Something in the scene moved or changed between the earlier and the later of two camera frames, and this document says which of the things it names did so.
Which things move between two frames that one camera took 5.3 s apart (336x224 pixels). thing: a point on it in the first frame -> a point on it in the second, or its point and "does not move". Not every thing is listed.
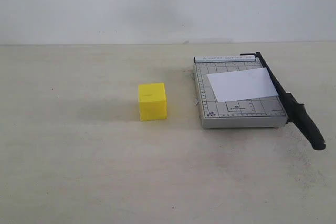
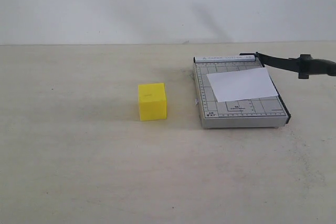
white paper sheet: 242,85 does not move
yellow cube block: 153,102 does not move
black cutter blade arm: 296,112 -> 304,66
